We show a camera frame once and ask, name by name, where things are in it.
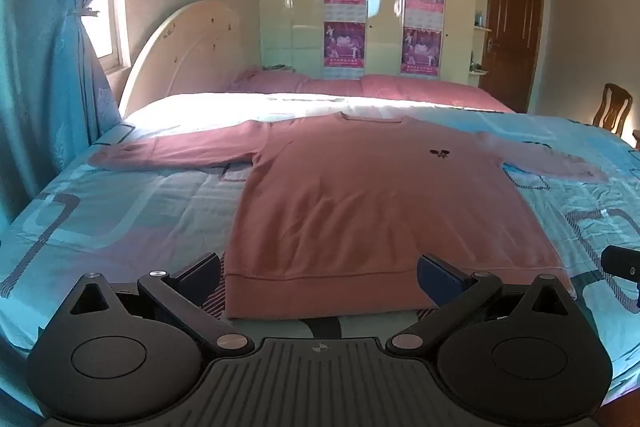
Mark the cream rounded headboard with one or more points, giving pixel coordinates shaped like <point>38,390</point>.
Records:
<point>185,52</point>

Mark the pink long-sleeved sweater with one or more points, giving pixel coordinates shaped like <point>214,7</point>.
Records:
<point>360,202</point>

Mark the white corner shelf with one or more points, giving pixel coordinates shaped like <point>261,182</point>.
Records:
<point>481,7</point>

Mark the brown wooden door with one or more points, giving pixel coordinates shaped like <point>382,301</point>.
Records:
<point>512,34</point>

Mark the blue curtain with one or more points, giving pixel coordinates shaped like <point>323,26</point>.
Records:
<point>45,57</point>

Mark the wooden chair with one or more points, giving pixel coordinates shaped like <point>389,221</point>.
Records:
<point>611,108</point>

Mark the window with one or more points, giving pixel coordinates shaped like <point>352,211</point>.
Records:
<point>107,22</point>

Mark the pink pillow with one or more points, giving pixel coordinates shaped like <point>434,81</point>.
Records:
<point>270,81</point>

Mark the dark small object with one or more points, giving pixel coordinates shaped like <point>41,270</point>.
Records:
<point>275,67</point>

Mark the blue patterned bed blanket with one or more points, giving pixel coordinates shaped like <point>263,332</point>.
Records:
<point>125,207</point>

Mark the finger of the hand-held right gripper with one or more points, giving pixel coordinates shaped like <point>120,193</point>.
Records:
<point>620,262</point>

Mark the curtain tieback hook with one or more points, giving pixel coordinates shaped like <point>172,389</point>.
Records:
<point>82,12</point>

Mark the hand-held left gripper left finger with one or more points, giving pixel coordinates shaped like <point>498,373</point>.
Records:
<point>198,276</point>

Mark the pink bed cover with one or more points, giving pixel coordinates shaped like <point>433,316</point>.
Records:
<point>410,91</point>

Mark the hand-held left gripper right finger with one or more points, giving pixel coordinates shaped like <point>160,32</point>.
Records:
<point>440,279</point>

